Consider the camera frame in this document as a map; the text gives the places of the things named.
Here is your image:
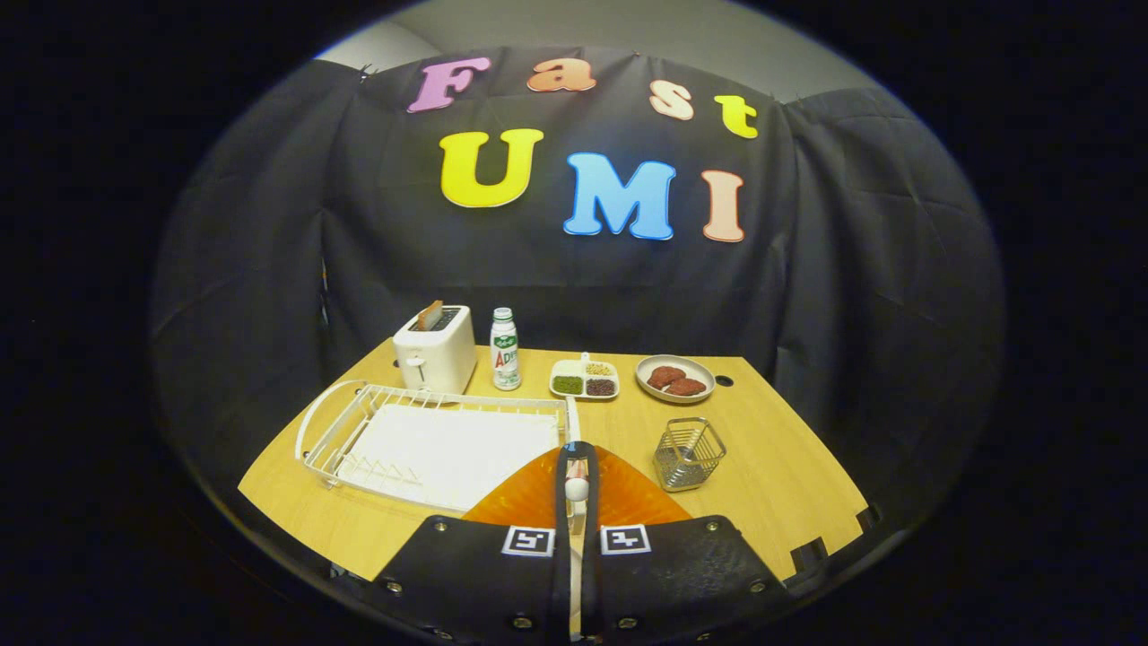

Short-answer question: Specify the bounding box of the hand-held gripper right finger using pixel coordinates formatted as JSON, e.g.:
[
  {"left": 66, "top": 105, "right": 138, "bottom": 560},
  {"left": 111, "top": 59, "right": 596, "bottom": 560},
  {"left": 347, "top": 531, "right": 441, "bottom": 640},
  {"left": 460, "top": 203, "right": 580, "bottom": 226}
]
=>
[{"left": 578, "top": 442, "right": 790, "bottom": 642}]

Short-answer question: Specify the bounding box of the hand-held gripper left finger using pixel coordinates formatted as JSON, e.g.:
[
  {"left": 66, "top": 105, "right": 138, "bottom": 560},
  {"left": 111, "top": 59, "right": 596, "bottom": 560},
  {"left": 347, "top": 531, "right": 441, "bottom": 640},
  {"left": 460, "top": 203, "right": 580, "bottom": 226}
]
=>
[{"left": 372, "top": 442, "right": 575, "bottom": 642}]

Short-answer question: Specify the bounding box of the striped handle spoon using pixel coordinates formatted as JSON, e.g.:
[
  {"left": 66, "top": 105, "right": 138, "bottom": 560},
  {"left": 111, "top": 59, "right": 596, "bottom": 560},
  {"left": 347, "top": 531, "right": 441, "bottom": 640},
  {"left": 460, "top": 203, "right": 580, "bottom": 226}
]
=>
[{"left": 565, "top": 456, "right": 591, "bottom": 519}]

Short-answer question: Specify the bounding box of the metal wire basket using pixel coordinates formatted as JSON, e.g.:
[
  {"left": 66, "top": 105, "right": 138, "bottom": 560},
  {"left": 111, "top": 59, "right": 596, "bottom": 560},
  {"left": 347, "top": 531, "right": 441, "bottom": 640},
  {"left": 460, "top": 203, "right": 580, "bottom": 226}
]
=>
[{"left": 653, "top": 417, "right": 727, "bottom": 493}]

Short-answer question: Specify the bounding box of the white wire dish rack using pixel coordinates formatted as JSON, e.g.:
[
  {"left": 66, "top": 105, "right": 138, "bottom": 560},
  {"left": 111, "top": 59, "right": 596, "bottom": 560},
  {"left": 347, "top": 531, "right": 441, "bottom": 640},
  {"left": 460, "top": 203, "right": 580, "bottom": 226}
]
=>
[{"left": 296, "top": 381, "right": 582, "bottom": 514}]

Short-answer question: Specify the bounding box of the white divided condiment dish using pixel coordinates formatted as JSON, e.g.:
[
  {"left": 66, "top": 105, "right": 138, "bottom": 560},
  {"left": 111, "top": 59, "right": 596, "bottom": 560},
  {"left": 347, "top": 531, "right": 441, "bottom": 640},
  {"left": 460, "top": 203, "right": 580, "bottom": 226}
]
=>
[{"left": 549, "top": 353, "right": 621, "bottom": 401}]

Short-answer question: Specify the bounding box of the beige plate with meat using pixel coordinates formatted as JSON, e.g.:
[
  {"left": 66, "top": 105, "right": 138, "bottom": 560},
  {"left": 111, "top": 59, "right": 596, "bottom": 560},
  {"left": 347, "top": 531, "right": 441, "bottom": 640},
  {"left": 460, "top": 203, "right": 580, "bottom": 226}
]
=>
[{"left": 635, "top": 354, "right": 717, "bottom": 405}]

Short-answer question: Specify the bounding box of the white green label bottle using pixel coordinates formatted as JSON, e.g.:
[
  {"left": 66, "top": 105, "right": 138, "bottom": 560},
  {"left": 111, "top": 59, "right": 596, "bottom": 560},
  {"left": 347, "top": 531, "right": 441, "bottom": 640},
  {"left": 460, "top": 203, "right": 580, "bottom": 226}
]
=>
[{"left": 490, "top": 308, "right": 523, "bottom": 392}]

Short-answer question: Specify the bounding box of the white toaster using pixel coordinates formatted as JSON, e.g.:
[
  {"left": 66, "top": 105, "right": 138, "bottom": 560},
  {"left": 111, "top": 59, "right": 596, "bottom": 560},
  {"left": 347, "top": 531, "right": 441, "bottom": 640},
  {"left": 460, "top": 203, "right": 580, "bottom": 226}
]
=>
[{"left": 393, "top": 305, "right": 478, "bottom": 396}]

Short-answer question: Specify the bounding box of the black backdrop cloth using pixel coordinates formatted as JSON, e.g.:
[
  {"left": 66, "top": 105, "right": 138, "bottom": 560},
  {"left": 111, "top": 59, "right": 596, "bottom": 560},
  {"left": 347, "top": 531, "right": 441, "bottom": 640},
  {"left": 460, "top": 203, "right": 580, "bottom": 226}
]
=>
[{"left": 148, "top": 45, "right": 1005, "bottom": 539}]

